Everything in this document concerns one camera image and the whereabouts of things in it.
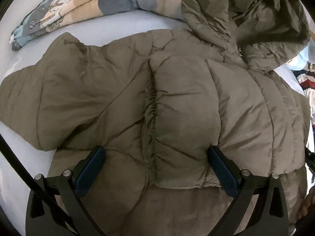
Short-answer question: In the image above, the olive green puffer jacket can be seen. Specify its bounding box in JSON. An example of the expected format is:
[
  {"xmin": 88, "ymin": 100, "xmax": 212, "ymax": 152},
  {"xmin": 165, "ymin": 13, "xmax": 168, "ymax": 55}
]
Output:
[{"xmin": 1, "ymin": 0, "xmax": 311, "ymax": 235}]

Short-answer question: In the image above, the black cable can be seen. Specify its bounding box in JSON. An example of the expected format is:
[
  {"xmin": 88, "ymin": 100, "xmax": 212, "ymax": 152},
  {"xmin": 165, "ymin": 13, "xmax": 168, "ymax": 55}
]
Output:
[{"xmin": 0, "ymin": 133, "xmax": 62, "ymax": 227}]

